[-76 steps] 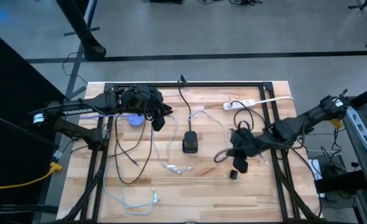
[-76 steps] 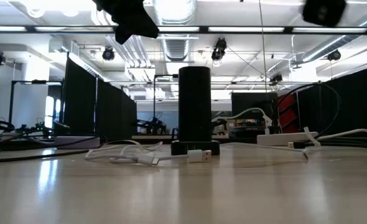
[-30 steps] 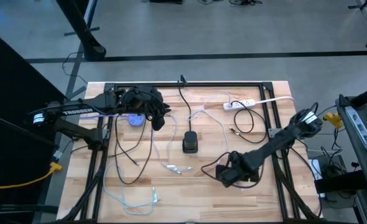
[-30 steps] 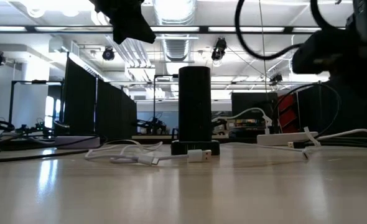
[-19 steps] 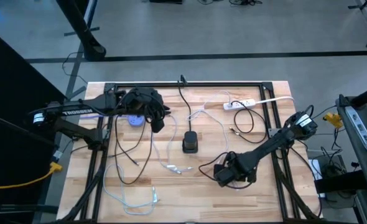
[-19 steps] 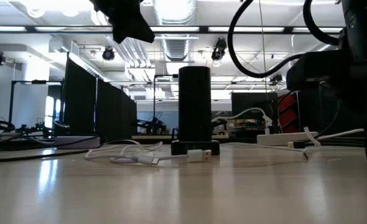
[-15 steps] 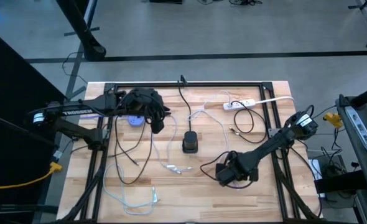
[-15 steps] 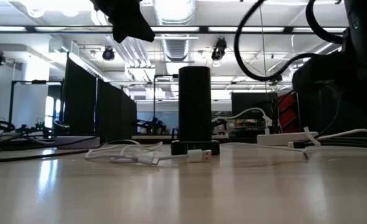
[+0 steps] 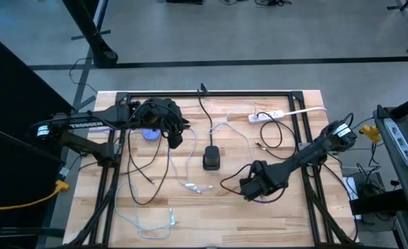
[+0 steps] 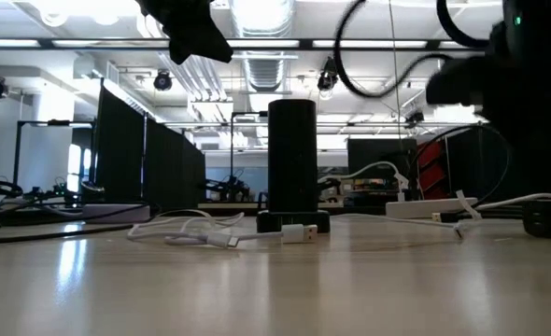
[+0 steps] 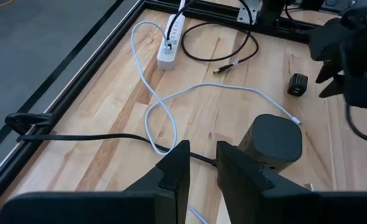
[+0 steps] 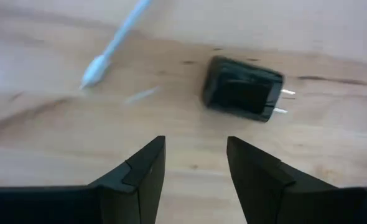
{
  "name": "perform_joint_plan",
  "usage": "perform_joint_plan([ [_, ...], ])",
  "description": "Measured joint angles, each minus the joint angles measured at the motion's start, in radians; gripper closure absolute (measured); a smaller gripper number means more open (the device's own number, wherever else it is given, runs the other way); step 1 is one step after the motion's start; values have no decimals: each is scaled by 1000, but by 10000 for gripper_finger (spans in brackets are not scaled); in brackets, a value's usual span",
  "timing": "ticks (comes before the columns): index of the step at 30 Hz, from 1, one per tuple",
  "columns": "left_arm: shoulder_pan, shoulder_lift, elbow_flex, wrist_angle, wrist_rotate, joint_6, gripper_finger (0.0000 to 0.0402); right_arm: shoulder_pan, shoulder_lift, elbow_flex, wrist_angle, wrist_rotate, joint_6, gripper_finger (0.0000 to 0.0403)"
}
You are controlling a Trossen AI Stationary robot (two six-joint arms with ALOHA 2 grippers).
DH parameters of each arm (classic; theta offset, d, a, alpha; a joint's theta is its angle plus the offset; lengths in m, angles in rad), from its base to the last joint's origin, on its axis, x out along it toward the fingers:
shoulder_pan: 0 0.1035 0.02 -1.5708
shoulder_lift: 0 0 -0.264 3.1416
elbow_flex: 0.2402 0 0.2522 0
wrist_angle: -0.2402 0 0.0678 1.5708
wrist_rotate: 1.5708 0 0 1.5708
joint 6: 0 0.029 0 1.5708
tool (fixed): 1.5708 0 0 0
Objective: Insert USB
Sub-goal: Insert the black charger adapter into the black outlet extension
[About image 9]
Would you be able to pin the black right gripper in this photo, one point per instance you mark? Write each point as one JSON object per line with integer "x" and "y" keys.
{"x": 259, "y": 183}

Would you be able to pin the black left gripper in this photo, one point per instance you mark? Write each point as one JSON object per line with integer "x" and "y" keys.
{"x": 159, "y": 114}

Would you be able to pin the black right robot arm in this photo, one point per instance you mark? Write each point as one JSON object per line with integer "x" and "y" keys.
{"x": 311, "y": 154}

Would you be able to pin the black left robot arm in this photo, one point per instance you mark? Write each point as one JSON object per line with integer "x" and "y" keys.
{"x": 86, "y": 122}

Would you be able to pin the lavender round power hub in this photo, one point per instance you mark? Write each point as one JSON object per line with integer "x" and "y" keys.
{"x": 151, "y": 135}

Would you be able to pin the black tower power strip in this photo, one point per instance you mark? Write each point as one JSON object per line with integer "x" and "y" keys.
{"x": 211, "y": 155}

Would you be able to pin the white power strip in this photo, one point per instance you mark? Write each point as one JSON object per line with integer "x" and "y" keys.
{"x": 266, "y": 116}

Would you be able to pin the yellow connector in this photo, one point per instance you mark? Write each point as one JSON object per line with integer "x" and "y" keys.
{"x": 370, "y": 133}

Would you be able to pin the grey equipment cart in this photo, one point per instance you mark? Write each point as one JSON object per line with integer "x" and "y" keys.
{"x": 404, "y": 180}

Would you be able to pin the grey power strip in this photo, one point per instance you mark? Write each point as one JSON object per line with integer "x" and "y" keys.
{"x": 399, "y": 141}

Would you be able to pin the black curtain panel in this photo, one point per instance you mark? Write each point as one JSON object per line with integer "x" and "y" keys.
{"x": 10, "y": 103}

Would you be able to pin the black aluminium table frame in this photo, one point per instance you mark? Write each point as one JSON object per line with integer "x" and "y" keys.
{"x": 207, "y": 94}

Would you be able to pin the black stand post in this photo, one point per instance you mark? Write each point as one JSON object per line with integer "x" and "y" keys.
{"x": 100, "y": 52}

